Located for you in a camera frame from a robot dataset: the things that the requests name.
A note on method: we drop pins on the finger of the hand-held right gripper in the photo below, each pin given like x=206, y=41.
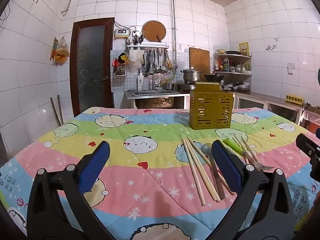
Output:
x=307, y=147
x=318, y=133

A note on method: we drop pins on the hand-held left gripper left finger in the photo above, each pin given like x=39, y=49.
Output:
x=93, y=167

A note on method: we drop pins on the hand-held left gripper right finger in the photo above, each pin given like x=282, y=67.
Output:
x=226, y=170

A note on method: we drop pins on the wooden chopstick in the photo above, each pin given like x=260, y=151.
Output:
x=243, y=147
x=235, y=141
x=250, y=150
x=200, y=152
x=193, y=172
x=200, y=170
x=204, y=170

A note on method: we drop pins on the metal spoon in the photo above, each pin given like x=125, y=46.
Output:
x=207, y=148

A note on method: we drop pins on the yellow perforated utensil holder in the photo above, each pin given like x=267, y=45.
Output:
x=210, y=107

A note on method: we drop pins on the row of hanging kitchen utensils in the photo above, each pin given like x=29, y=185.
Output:
x=157, y=62

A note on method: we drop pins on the plastic covered red box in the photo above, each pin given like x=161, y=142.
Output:
x=312, y=120

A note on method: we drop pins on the yellow egg carton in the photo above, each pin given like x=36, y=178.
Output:
x=294, y=98

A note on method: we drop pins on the kitchen counter cabinet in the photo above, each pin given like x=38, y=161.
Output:
x=270, y=102

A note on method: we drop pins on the colourful cartoon printed blanket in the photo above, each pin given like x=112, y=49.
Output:
x=150, y=155

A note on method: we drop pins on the leaning metal bars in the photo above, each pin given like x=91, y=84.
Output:
x=57, y=110

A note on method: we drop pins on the stack of dishes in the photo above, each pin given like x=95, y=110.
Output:
x=240, y=87

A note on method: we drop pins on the black wok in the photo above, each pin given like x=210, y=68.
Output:
x=213, y=77

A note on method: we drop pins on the gas stove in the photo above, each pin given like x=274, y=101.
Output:
x=183, y=86

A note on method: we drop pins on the steel sink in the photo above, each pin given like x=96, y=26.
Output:
x=155, y=93

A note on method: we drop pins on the white soap bottle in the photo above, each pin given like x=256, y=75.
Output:
x=140, y=82

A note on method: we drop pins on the brown door with glass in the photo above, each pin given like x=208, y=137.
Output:
x=91, y=67

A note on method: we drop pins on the steel pot with lid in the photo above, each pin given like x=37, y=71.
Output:
x=192, y=75

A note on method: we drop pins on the metal kettles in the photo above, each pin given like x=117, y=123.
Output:
x=240, y=68

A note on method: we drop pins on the orange label sauce bottle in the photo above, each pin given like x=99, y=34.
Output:
x=217, y=66

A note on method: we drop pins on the dark sauce bottle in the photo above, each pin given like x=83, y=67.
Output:
x=226, y=65

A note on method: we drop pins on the steel faucet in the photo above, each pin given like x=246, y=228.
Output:
x=153, y=80

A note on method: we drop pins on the yellow black hanging cloth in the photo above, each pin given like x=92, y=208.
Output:
x=123, y=58

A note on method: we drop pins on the rectangular wooden cutting board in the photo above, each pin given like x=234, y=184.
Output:
x=198, y=60

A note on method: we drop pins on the black pan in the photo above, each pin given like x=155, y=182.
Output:
x=233, y=52

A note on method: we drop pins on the white hanging cloth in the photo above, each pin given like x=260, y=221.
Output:
x=136, y=57

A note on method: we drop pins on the orange hanging plastic bag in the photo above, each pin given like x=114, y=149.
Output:
x=61, y=53

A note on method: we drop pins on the beige bowl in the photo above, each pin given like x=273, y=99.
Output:
x=221, y=51

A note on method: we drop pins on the knife holder with knives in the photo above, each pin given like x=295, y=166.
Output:
x=137, y=39

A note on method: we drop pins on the round wooden cutting board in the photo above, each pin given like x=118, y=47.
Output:
x=153, y=31

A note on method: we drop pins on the corner wall shelf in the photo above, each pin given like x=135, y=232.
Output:
x=235, y=73

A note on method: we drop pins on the wall stickers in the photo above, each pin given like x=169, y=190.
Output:
x=271, y=47

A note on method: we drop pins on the yellow wall poster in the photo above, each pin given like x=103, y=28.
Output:
x=243, y=48

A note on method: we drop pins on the metal wall rack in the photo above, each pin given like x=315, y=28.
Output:
x=147, y=46

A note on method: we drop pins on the digital wall controller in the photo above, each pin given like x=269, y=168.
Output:
x=122, y=34

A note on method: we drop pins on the vertical wall pipe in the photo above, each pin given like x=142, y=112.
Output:
x=174, y=25

